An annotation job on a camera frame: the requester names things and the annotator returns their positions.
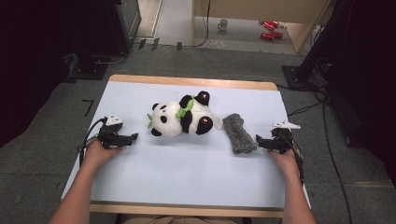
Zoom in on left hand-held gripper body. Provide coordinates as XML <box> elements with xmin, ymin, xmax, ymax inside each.
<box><xmin>97</xmin><ymin>114</ymin><xmax>133</xmax><ymax>150</ymax></box>

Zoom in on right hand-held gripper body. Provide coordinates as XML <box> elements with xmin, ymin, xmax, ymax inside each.
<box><xmin>266</xmin><ymin>120</ymin><xmax>302</xmax><ymax>155</ymax></box>

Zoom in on grey fuzzy cloth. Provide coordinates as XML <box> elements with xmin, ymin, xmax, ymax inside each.
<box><xmin>221</xmin><ymin>113</ymin><xmax>259</xmax><ymax>155</ymax></box>

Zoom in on black and white fuzzy sock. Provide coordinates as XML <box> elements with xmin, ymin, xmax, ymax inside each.
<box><xmin>147</xmin><ymin>90</ymin><xmax>224</xmax><ymax>138</ymax></box>

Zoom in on person's left hand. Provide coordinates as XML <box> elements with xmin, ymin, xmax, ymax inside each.
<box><xmin>82</xmin><ymin>139</ymin><xmax>123</xmax><ymax>172</ymax></box>

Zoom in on person's right hand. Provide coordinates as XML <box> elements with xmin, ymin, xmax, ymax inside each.
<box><xmin>267</xmin><ymin>147</ymin><xmax>301</xmax><ymax>179</ymax></box>

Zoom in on black flat stand base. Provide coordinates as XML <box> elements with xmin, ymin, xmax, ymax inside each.
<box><xmin>66</xmin><ymin>53</ymin><xmax>109</xmax><ymax>81</ymax></box>

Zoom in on wooden table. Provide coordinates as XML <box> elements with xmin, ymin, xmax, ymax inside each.
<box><xmin>61</xmin><ymin>74</ymin><xmax>312</xmax><ymax>219</ymax></box>

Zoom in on person's beige trousers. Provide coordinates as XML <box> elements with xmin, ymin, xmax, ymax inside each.
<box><xmin>119</xmin><ymin>214</ymin><xmax>245</xmax><ymax>224</ymax></box>

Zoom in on black metal stand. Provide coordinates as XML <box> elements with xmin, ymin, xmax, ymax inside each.
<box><xmin>281</xmin><ymin>0</ymin><xmax>354</xmax><ymax>91</ymax></box>

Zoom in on dark curtain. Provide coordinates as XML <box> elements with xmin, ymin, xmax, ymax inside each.
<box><xmin>325</xmin><ymin>0</ymin><xmax>396</xmax><ymax>189</ymax></box>
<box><xmin>0</xmin><ymin>0</ymin><xmax>78</xmax><ymax>149</ymax></box>

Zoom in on black cabinet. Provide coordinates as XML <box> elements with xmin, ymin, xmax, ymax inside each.
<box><xmin>73</xmin><ymin>0</ymin><xmax>143</xmax><ymax>60</ymax></box>

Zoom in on light wooden desk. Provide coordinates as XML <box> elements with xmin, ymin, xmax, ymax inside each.
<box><xmin>191</xmin><ymin>0</ymin><xmax>332</xmax><ymax>54</ymax></box>

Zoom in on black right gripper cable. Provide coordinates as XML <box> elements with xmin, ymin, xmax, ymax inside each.
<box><xmin>277</xmin><ymin>133</ymin><xmax>306</xmax><ymax>185</ymax></box>

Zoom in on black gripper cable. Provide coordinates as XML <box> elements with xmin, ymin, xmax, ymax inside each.
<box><xmin>78</xmin><ymin>117</ymin><xmax>108</xmax><ymax>169</ymax></box>
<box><xmin>277</xmin><ymin>133</ymin><xmax>306</xmax><ymax>185</ymax></box>

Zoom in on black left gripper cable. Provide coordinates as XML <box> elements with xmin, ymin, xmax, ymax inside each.
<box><xmin>78</xmin><ymin>117</ymin><xmax>108</xmax><ymax>169</ymax></box>

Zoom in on short black floor cable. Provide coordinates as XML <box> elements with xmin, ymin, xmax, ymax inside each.
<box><xmin>287</xmin><ymin>100</ymin><xmax>325</xmax><ymax>118</ymax></box>

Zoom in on long black floor cable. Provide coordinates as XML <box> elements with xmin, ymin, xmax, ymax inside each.
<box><xmin>321</xmin><ymin>102</ymin><xmax>355</xmax><ymax>224</ymax></box>

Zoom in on tangled black cable bundle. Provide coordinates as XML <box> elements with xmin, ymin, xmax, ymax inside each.
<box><xmin>310</xmin><ymin>56</ymin><xmax>334</xmax><ymax>103</ymax></box>

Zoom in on black hanging cable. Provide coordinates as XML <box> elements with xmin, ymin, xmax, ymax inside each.
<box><xmin>182</xmin><ymin>0</ymin><xmax>212</xmax><ymax>49</ymax></box>

